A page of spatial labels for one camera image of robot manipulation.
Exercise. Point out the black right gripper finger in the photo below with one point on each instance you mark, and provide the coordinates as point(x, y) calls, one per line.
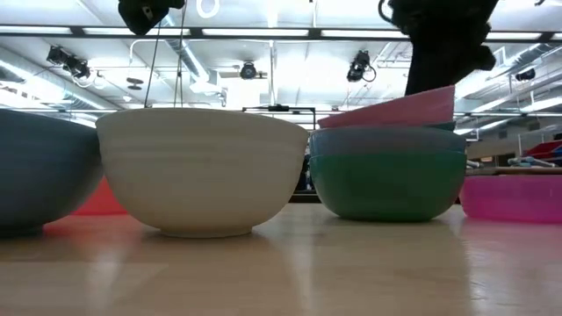
point(432, 70)

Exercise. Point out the pink bowl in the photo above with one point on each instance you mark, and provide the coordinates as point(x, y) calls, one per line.
point(395, 112)

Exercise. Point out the translucent light blue bowl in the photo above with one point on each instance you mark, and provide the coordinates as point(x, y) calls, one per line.
point(386, 141)

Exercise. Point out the black ceiling spotlight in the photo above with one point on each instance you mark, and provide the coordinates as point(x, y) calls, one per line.
point(70, 63)
point(359, 66)
point(525, 74)
point(248, 71)

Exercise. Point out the teal bowl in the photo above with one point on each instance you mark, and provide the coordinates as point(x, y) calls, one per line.
point(386, 188)

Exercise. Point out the wooden table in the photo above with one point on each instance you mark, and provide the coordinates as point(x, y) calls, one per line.
point(513, 170)

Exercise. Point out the red storage bin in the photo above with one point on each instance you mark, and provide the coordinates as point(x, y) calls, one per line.
point(544, 149)

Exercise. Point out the magenta translucent bowl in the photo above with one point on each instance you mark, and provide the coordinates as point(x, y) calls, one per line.
point(513, 199)

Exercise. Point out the white bowl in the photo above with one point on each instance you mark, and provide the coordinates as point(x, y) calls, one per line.
point(202, 171)

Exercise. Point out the red-orange bowl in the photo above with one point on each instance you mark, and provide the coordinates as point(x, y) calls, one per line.
point(103, 202)

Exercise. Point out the silver ceiling duct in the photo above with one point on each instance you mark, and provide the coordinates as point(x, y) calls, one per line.
point(193, 61)

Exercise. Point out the black overhead frame beam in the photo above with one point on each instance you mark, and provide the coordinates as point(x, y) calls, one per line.
point(263, 33)

